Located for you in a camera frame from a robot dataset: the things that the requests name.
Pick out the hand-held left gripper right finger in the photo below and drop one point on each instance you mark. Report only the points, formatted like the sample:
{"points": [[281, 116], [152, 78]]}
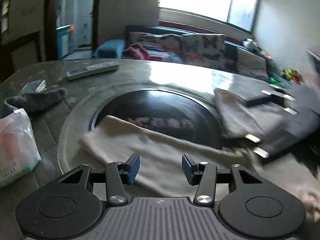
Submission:
{"points": [[188, 170]]}

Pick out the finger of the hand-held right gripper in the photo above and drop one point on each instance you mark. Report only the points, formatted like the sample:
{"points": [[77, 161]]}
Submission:
{"points": [[262, 152], [257, 101]]}

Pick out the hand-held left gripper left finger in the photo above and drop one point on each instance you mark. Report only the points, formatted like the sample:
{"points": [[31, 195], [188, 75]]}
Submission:
{"points": [[132, 170]]}

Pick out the cream garment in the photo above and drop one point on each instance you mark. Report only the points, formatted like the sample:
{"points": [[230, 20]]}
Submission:
{"points": [[160, 150]]}

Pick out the green plastic basin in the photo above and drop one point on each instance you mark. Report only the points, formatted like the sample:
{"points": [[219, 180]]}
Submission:
{"points": [[276, 80]]}

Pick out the grey pillow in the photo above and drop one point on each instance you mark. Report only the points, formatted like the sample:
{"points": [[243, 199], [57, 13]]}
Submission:
{"points": [[251, 63]]}

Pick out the colourful plush toys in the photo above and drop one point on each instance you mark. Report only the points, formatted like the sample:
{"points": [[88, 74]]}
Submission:
{"points": [[291, 73]]}

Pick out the dark teal sofa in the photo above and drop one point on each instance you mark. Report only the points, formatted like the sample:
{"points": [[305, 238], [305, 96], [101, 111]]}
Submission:
{"points": [[232, 51]]}

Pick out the panda plush toy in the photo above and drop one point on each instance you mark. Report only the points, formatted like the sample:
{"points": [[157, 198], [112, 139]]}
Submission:
{"points": [[250, 43]]}

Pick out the round black induction cooktop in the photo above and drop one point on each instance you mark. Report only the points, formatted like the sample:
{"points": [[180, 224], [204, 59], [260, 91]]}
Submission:
{"points": [[170, 105]]}

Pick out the butterfly print cushion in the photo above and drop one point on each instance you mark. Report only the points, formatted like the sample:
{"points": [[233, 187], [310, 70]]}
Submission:
{"points": [[205, 50], [155, 41]]}

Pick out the white remote control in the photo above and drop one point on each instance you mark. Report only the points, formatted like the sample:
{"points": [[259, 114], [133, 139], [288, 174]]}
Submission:
{"points": [[92, 69]]}

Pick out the grey knitted sock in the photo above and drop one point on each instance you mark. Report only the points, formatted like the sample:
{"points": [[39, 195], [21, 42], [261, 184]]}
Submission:
{"points": [[37, 101]]}

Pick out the pink cloth on sofa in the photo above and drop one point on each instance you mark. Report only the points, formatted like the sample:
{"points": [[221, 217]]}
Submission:
{"points": [[138, 52]]}

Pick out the white pink tissue pack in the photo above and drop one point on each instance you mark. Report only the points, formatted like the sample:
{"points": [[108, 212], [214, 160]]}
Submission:
{"points": [[15, 147]]}

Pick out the clear plastic box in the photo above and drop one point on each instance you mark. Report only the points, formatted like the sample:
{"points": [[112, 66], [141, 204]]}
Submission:
{"points": [[33, 86]]}

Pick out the blue white toy cabinet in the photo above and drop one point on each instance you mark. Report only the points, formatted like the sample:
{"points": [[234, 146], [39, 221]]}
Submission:
{"points": [[62, 42]]}

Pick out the dark wooden sideboard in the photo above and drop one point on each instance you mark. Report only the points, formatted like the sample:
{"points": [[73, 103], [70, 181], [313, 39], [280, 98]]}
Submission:
{"points": [[25, 47]]}

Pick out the dark wooden door frame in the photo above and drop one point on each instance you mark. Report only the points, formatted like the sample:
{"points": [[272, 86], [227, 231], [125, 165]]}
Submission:
{"points": [[51, 17]]}

